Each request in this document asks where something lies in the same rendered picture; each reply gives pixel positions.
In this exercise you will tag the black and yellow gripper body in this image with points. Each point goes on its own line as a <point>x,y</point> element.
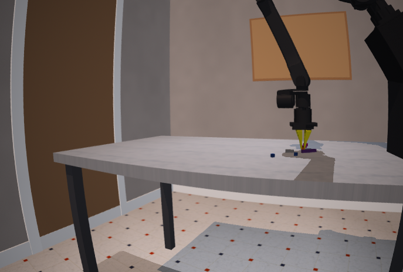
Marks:
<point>303,120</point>

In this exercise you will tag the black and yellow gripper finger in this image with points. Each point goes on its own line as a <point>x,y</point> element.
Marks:
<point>308,132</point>
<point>300,137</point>

